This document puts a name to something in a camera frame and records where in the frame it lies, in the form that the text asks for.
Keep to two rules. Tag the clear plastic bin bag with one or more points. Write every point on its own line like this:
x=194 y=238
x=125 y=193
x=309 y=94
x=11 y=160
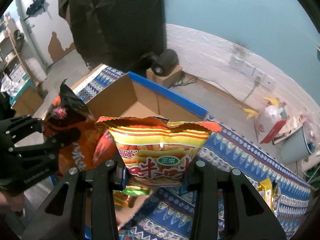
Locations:
x=311 y=132

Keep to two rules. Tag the white peeling door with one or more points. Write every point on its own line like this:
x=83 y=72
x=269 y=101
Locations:
x=42 y=37

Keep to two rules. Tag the blue patterned mat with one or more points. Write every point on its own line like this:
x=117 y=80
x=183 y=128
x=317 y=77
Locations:
x=237 y=150

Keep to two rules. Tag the yellow striped snack packet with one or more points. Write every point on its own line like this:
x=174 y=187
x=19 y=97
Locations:
x=160 y=150

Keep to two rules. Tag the orange black snack packet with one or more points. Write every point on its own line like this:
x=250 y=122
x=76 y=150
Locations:
x=77 y=135

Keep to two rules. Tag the yellow plastic piece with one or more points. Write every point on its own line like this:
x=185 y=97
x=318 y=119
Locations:
x=272 y=101

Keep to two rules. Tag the black hanging garment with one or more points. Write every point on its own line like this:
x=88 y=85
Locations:
x=120 y=25

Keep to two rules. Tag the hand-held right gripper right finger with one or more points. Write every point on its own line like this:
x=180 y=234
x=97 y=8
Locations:
x=185 y=187

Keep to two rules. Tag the person's left hand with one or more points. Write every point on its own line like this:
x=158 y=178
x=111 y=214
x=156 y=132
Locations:
x=11 y=203

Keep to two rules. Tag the blue cardboard box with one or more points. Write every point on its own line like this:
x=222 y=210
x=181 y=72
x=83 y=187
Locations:
x=140 y=97

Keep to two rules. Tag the red carton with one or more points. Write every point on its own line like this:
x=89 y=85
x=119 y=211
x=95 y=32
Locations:
x=272 y=132

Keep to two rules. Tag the black cylindrical speaker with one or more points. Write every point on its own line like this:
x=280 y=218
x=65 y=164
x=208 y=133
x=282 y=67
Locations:
x=165 y=62

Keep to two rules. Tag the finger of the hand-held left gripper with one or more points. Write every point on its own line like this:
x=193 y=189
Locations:
x=25 y=127
x=50 y=143

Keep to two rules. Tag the white plastic appliance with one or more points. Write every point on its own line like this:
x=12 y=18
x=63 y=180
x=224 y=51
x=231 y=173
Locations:
x=310 y=163

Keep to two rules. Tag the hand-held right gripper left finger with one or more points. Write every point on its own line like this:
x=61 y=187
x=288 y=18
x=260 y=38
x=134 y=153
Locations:
x=122 y=177

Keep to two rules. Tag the banana peel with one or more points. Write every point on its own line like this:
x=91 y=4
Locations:
x=251 y=113

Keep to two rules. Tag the green snack packet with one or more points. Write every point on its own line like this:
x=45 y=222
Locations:
x=136 y=192

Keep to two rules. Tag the white wall socket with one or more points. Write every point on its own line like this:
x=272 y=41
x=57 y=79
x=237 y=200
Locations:
x=270 y=80
x=247 y=67
x=235 y=61
x=260 y=73

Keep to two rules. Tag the white paper carton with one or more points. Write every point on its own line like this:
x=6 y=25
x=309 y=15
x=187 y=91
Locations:
x=292 y=126

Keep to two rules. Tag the black folded umbrella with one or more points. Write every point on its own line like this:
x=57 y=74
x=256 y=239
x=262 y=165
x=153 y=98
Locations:
x=35 y=6

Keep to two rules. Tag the light blue trash bin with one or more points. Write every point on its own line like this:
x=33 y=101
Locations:
x=292 y=150

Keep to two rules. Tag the wooden storage rack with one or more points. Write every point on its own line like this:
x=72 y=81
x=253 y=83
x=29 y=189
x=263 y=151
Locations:
x=15 y=48

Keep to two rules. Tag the large brown cardboard box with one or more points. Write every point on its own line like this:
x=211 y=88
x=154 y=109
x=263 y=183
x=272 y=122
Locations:
x=27 y=102

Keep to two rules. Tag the shiny gold snack packet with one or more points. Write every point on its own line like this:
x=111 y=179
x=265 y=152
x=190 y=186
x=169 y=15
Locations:
x=122 y=200

